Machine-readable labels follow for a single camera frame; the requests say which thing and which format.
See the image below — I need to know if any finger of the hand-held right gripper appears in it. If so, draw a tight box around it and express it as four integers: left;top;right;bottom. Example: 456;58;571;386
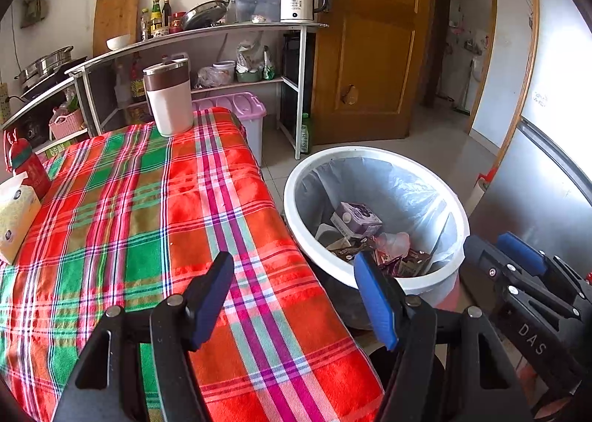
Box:
464;234;583;321
497;232;592;307

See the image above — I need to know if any clear plastic storage box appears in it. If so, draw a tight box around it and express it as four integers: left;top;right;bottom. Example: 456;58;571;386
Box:
226;0;282;24

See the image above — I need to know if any white plastic tub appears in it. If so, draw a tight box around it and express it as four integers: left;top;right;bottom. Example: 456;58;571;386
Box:
213;61;236;85

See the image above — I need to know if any black cooktop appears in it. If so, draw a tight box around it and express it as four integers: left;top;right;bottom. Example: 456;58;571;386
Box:
21;56;88;99

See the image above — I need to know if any red antler water bottle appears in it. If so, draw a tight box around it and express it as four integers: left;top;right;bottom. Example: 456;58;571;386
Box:
4;130;51;201

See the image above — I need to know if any steel steamer pot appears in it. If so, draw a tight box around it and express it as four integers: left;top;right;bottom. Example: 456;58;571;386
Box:
14;46;75;83

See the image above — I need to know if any grey refrigerator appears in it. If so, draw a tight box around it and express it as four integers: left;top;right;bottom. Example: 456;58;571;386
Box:
467;114;592;265

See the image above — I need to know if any large white metal shelf rack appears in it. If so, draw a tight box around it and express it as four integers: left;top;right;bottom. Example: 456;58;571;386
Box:
65;23;329;161

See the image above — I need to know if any red green plaid tablecloth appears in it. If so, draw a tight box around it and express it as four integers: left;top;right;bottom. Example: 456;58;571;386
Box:
0;107;384;422

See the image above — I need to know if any white brown lidded jug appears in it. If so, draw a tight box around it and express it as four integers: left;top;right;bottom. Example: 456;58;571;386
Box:
142;53;194;137

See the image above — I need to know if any green yellow oil bottle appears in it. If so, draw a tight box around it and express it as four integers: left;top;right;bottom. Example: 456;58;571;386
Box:
150;0;164;38

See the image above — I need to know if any small white metal shelf rack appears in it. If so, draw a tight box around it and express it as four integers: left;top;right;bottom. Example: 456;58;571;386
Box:
0;77;100;159

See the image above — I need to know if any purple white drink carton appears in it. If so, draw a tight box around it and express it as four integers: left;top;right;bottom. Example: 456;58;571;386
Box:
330;201;384;238

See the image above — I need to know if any steel frying pan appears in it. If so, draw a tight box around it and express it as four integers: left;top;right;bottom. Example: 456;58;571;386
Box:
181;0;229;31

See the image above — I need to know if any hanging cloth bag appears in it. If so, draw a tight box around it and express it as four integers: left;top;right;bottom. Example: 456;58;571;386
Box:
21;0;48;29

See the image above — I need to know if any wooden door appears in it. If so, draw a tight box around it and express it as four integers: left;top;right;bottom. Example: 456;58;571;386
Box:
312;0;433;145

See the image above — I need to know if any brown coffee sachet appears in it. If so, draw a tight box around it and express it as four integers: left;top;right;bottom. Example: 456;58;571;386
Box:
384;250;433;277
326;239;366;261

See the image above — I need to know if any green glass bottle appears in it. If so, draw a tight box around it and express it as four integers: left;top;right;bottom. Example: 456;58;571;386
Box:
300;113;313;154

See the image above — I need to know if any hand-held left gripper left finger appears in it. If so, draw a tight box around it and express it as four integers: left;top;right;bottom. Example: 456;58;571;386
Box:
51;251;235;422

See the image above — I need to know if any yellow tissue pack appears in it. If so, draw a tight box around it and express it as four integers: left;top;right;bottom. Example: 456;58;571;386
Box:
0;172;42;265

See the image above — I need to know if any white round bin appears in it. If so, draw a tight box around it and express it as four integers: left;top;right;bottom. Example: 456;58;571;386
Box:
283;145;471;307

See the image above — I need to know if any clear plastic bin liner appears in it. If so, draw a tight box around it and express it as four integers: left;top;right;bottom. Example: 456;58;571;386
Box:
293;156;463;277

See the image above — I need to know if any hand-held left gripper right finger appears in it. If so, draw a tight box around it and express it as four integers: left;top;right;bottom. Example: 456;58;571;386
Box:
353;250;537;422

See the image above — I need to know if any pink plastic basket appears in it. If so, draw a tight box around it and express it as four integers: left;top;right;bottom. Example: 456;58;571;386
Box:
49;108;85;140

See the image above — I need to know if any purple lidded storage box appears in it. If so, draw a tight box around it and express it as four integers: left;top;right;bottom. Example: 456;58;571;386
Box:
192;92;268;167

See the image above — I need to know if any yellow label bottle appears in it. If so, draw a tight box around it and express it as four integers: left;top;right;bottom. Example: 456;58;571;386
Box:
130;56;146;103

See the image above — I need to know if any wooden cutting board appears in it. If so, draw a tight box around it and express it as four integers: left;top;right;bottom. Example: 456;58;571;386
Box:
92;0;142;57

